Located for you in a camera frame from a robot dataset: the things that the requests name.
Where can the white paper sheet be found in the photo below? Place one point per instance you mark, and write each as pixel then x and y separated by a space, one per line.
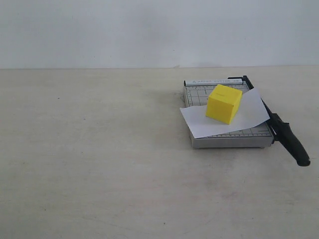
pixel 251 113

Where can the black cutter blade arm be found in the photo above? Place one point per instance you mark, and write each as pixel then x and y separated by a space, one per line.
pixel 274 129

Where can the yellow foam cube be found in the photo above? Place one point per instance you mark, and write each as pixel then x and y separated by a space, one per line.
pixel 223 103

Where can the grey paper cutter base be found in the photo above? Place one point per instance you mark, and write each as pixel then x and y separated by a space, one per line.
pixel 196 93

